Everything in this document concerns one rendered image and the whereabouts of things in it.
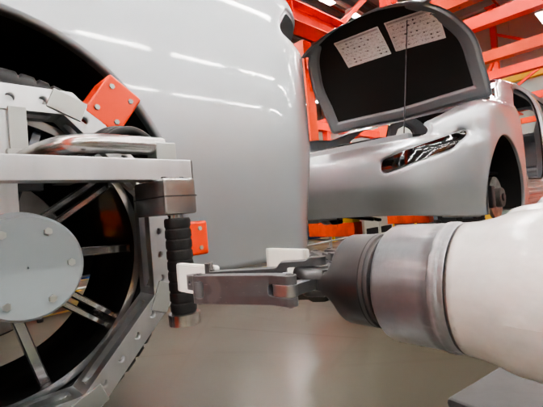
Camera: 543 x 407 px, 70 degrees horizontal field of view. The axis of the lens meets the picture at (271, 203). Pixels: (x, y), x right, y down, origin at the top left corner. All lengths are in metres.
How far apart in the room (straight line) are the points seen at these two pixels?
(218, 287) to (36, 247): 0.28
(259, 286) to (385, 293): 0.10
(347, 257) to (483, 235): 0.10
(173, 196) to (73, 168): 0.12
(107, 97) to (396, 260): 0.61
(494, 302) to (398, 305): 0.06
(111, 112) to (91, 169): 0.25
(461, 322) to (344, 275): 0.09
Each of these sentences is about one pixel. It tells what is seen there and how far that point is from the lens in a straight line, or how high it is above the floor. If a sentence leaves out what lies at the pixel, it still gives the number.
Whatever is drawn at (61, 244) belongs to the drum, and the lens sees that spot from 0.56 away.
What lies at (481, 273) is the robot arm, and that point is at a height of 0.85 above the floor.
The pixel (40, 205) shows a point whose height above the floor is 0.95.
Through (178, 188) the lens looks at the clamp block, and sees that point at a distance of 0.54.
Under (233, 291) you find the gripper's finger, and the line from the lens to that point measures 0.33.
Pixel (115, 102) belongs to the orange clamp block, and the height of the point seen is 1.11.
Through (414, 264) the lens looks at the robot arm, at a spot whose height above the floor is 0.85.
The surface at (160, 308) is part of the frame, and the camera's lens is 0.79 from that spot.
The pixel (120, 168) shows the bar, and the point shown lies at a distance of 0.55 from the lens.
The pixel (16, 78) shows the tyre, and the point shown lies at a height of 1.16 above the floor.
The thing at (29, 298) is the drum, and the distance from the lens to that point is 0.56.
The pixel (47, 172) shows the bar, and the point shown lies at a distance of 0.52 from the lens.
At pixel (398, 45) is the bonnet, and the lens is 3.75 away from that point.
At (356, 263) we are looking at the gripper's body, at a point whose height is 0.85.
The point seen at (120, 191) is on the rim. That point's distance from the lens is 0.84.
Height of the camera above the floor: 0.89
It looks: 1 degrees up
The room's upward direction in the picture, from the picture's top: 5 degrees counter-clockwise
